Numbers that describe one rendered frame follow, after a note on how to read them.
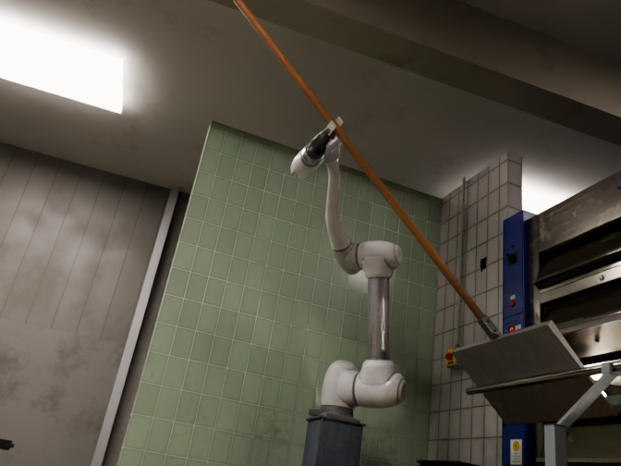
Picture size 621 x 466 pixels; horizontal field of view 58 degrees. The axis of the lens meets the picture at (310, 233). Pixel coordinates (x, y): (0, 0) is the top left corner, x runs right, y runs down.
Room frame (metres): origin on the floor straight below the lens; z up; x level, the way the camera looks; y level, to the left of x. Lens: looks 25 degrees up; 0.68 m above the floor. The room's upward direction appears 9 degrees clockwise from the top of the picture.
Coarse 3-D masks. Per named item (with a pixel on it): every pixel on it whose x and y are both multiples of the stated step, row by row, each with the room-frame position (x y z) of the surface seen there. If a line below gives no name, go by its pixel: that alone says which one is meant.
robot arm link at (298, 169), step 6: (324, 156) 2.09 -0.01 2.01; (294, 162) 2.07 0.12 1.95; (300, 162) 2.04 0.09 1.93; (294, 168) 2.10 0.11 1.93; (300, 168) 2.06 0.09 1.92; (306, 168) 2.05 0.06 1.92; (312, 168) 2.06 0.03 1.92; (294, 174) 2.14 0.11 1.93; (300, 174) 2.10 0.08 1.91; (306, 174) 2.09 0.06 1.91
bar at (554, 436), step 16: (576, 368) 1.78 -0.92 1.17; (592, 368) 1.70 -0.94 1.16; (608, 368) 1.64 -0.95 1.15; (496, 384) 2.15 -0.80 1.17; (512, 384) 2.06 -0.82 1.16; (528, 384) 1.99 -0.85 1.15; (608, 384) 1.64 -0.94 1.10; (592, 400) 1.62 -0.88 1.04; (576, 416) 1.60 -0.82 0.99; (544, 432) 1.60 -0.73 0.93; (560, 432) 1.57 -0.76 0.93; (544, 448) 1.60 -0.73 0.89; (560, 448) 1.57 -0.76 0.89; (560, 464) 1.57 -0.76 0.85
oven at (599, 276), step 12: (540, 264) 2.43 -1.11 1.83; (612, 264) 2.03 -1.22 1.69; (576, 276) 2.21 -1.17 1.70; (588, 276) 2.16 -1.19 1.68; (600, 276) 2.10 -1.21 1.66; (612, 276) 2.04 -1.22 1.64; (540, 288) 2.43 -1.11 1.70; (552, 288) 2.35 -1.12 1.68; (564, 288) 2.29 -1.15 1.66; (576, 288) 2.22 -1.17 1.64; (588, 288) 2.17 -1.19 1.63; (540, 300) 2.43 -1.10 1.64; (552, 300) 2.37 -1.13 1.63; (540, 312) 2.43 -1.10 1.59; (588, 360) 2.29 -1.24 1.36; (600, 360) 2.23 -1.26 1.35; (612, 360) 2.18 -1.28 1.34; (612, 384) 2.54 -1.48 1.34; (540, 432) 2.45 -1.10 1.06; (540, 444) 2.45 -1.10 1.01
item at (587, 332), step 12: (588, 324) 1.99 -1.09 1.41; (600, 324) 1.94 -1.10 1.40; (612, 324) 1.90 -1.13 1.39; (564, 336) 2.12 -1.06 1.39; (576, 336) 2.09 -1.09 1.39; (588, 336) 2.06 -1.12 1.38; (600, 336) 2.02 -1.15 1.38; (612, 336) 1.99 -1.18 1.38; (576, 348) 2.19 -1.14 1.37; (588, 348) 2.16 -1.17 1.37; (600, 348) 2.12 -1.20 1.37; (612, 348) 2.09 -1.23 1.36
